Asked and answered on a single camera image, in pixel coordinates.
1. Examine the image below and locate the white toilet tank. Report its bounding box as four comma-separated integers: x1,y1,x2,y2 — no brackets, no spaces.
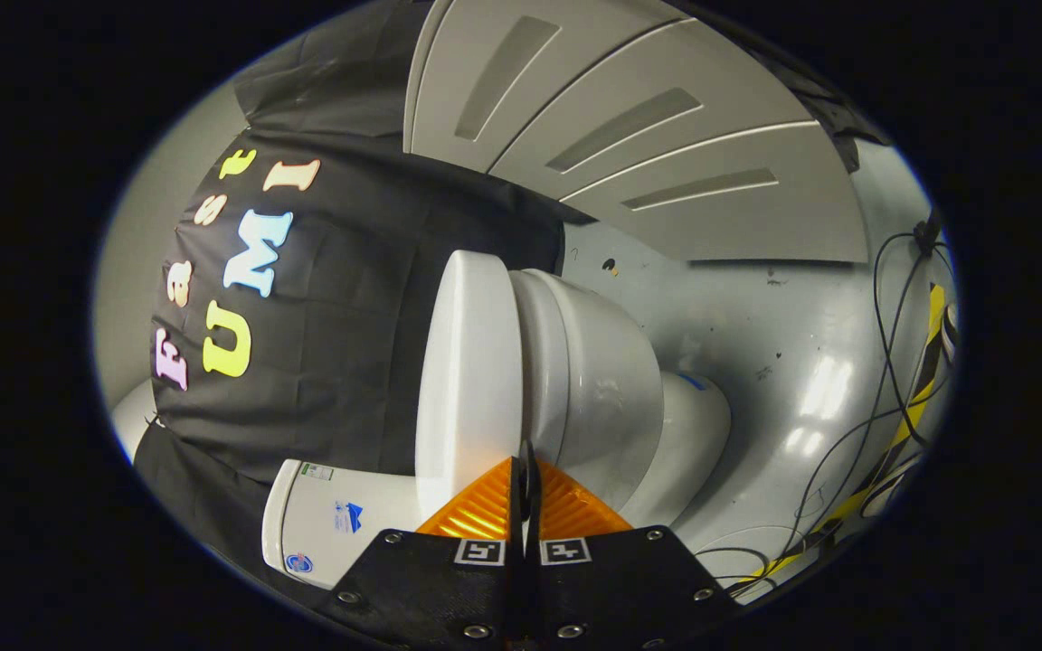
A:
261,458,424,590

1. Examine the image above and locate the yellow black striped tape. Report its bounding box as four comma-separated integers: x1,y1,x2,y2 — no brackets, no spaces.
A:
738,283,954,589

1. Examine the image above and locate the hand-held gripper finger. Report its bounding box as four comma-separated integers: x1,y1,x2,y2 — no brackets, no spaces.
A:
317,457,527,651
526,441,744,651

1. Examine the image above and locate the white toilet seat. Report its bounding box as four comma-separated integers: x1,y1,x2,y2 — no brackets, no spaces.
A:
508,269,576,494

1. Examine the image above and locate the black backdrop cloth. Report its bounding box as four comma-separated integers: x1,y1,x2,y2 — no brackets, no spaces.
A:
132,0,893,598

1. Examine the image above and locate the black cable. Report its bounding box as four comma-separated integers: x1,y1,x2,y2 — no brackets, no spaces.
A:
693,380,947,599
872,210,958,453

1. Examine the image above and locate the white cabinet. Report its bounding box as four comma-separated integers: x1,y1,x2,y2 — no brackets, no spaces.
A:
403,0,870,265

